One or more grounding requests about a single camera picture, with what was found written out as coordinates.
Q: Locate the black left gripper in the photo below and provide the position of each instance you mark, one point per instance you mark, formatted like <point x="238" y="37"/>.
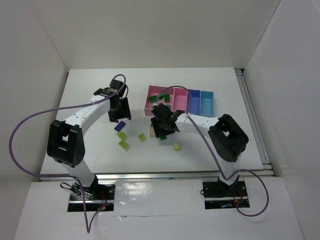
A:
<point x="120" y="110"/>

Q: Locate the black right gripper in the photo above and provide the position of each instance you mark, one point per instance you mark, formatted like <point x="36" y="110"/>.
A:
<point x="160" y="124"/>

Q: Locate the purple lego brick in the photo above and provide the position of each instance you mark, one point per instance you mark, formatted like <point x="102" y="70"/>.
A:
<point x="120" y="126"/>

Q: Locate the lime lego brick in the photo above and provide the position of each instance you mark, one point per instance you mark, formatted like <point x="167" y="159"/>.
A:
<point x="124" y="145"/>
<point x="121" y="135"/>
<point x="176" y="146"/>
<point x="142" y="137"/>

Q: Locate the large pink container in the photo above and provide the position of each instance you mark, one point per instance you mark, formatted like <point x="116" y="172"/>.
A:
<point x="158" y="94"/>

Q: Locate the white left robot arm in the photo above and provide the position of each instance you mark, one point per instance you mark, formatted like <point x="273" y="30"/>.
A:
<point x="66" y="138"/>

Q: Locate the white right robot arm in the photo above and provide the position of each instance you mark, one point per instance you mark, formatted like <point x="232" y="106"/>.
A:
<point x="224" y="138"/>

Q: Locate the tan lego brick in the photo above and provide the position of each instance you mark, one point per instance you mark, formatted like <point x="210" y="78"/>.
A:
<point x="151" y="132"/>

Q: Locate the small pink container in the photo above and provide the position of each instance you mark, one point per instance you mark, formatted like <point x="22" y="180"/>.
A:
<point x="180" y="98"/>

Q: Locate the purple blue container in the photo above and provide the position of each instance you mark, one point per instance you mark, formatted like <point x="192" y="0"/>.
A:
<point x="194" y="101"/>

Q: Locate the light blue container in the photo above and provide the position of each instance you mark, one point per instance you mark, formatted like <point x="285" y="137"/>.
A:
<point x="207" y="103"/>

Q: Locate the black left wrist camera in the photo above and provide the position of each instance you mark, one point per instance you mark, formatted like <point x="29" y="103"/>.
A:
<point x="115" y="86"/>

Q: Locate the aluminium rail front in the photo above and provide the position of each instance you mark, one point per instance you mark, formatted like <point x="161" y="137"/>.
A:
<point x="169" y="175"/>

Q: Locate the aluminium rail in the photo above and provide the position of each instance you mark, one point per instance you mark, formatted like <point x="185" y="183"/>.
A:
<point x="169" y="175"/>
<point x="253" y="119"/>

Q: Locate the aluminium rail right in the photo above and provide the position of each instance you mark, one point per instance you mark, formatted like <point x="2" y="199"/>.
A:
<point x="253" y="119"/>

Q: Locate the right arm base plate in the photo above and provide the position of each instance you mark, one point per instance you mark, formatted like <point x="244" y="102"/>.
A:
<point x="215" y="198"/>

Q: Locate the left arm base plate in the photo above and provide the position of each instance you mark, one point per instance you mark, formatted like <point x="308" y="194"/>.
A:
<point x="104" y="199"/>

